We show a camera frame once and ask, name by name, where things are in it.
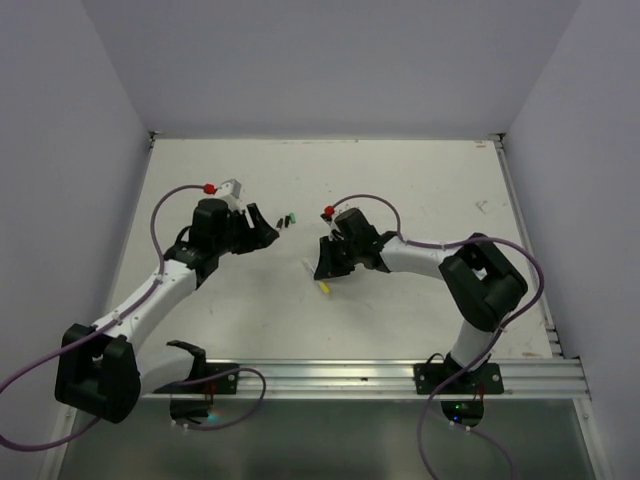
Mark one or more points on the aluminium mounting rail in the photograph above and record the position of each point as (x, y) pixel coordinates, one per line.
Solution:
(529, 379)

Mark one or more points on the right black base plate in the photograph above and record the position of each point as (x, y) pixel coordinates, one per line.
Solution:
(440, 377)

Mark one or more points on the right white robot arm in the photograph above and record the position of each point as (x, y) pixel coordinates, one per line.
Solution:
(484, 284)

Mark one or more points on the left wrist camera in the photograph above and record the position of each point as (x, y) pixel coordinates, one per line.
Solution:
(230, 191)

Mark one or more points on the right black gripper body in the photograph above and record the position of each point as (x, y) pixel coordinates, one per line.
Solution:
(351, 248)

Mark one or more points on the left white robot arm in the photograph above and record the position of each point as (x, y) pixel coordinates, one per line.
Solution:
(101, 371)

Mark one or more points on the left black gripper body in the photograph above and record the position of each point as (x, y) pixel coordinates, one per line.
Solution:
(238, 237)

